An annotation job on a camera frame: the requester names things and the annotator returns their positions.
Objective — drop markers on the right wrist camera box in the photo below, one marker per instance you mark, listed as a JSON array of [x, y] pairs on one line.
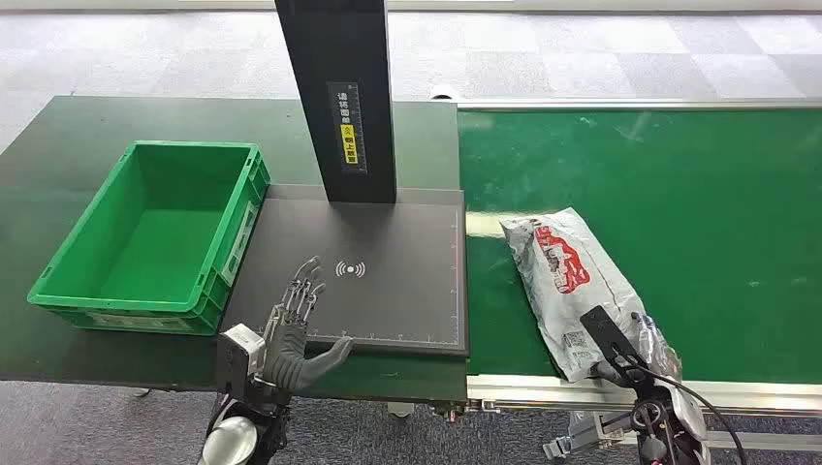
[[607, 334]]

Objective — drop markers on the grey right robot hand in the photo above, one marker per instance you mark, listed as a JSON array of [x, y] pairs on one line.
[[610, 373]]

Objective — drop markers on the aluminium conveyor frame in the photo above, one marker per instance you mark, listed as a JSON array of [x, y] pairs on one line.
[[546, 393]]

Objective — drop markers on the dark green table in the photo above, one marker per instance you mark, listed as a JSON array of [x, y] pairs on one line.
[[77, 128]]

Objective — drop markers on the green conveyor belt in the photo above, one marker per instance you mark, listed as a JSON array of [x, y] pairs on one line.
[[674, 192]]

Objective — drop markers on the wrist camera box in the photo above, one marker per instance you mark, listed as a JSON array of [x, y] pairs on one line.
[[239, 356], [607, 334]]

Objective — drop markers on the grey package with red print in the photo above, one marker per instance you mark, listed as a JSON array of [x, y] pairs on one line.
[[565, 269]]

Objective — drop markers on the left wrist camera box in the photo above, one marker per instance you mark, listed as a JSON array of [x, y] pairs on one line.
[[239, 356]]

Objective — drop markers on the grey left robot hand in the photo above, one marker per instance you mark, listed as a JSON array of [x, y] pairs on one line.
[[289, 359]]

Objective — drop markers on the black inbound scanner machine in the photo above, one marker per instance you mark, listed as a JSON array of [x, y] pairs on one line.
[[385, 295]]

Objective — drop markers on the green plastic crate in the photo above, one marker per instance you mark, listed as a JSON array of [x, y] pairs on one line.
[[160, 250]]

